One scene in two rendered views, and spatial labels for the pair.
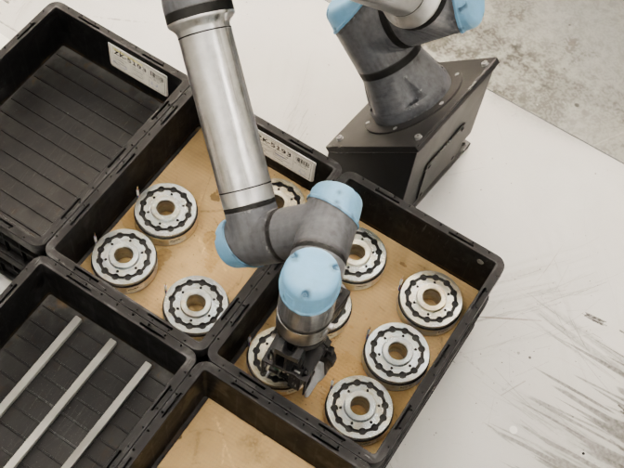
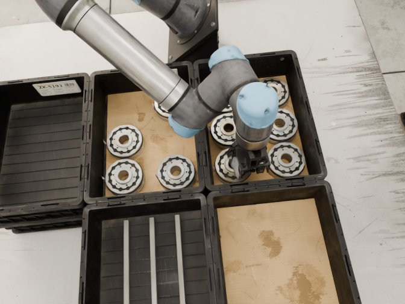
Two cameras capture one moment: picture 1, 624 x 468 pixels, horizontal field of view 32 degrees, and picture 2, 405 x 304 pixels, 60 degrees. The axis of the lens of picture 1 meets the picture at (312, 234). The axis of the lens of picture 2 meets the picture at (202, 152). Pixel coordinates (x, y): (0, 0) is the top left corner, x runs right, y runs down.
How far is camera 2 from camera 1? 0.77 m
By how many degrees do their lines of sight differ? 12
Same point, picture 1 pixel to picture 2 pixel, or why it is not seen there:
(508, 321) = not seen: hidden behind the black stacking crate
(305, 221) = (223, 78)
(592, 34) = not seen: outside the picture
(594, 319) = (322, 60)
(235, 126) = (143, 58)
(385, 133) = (193, 37)
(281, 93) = not seen: hidden behind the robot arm
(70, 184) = (68, 163)
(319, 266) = (260, 91)
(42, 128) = (32, 148)
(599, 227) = (292, 25)
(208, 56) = (99, 26)
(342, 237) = (251, 72)
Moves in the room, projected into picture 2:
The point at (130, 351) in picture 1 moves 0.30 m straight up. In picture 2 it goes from (163, 216) to (138, 177)
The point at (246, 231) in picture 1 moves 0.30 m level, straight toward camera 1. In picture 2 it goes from (190, 111) to (287, 221)
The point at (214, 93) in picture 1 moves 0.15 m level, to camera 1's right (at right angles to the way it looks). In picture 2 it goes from (118, 46) to (184, 15)
